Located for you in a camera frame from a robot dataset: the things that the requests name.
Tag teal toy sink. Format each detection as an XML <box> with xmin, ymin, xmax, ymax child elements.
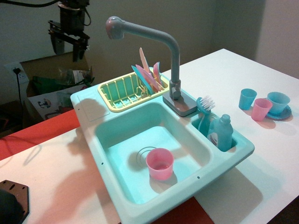
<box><xmin>71</xmin><ymin>73</ymin><xmax>254</xmax><ymax>224</ymax></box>

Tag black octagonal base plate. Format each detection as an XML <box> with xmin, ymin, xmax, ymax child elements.
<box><xmin>0</xmin><ymin>180</ymin><xmax>29</xmax><ymax>224</ymax></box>

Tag blue soap bottle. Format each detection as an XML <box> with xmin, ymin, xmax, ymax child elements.
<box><xmin>207</xmin><ymin>114</ymin><xmax>233</xmax><ymax>152</ymax></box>

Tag pink and blue toy plates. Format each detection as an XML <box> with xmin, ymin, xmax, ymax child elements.
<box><xmin>131</xmin><ymin>48</ymin><xmax>164</xmax><ymax>95</ymax></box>

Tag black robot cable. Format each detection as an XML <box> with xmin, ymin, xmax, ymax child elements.
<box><xmin>0</xmin><ymin>0</ymin><xmax>61</xmax><ymax>7</ymax></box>

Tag grey toy faucet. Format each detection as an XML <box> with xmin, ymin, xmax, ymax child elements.
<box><xmin>106</xmin><ymin>16</ymin><xmax>197</xmax><ymax>117</ymax></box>

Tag blue cup on table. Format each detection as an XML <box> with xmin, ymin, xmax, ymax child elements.
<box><xmin>239</xmin><ymin>88</ymin><xmax>257</xmax><ymax>110</ymax></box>

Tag pink cup on table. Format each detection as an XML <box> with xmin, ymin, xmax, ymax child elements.
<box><xmin>251</xmin><ymin>98</ymin><xmax>272</xmax><ymax>121</ymax></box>

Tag pink cup in sink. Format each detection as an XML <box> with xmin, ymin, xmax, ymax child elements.
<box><xmin>146</xmin><ymin>148</ymin><xmax>174</xmax><ymax>181</ymax></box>

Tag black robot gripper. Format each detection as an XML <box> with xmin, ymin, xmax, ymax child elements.
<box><xmin>49</xmin><ymin>0</ymin><xmax>90</xmax><ymax>62</ymax></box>

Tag blue bowl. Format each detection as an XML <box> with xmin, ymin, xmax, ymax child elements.
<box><xmin>267</xmin><ymin>91</ymin><xmax>290</xmax><ymax>114</ymax></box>

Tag blue saucer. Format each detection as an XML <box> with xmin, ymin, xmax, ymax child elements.
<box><xmin>266</xmin><ymin>105</ymin><xmax>292</xmax><ymax>120</ymax></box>

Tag cardboard box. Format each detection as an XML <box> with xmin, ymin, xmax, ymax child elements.
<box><xmin>21</xmin><ymin>52</ymin><xmax>89</xmax><ymax>123</ymax></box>

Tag yellow dish rack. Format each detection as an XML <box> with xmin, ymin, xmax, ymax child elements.
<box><xmin>98</xmin><ymin>66</ymin><xmax>169</xmax><ymax>112</ymax></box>

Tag wall outlet with plug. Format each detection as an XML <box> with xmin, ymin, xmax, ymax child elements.
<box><xmin>4</xmin><ymin>62</ymin><xmax>29</xmax><ymax>84</ymax></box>

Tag blue dish brush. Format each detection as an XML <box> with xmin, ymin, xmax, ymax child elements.
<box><xmin>196</xmin><ymin>96</ymin><xmax>215</xmax><ymax>137</ymax></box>

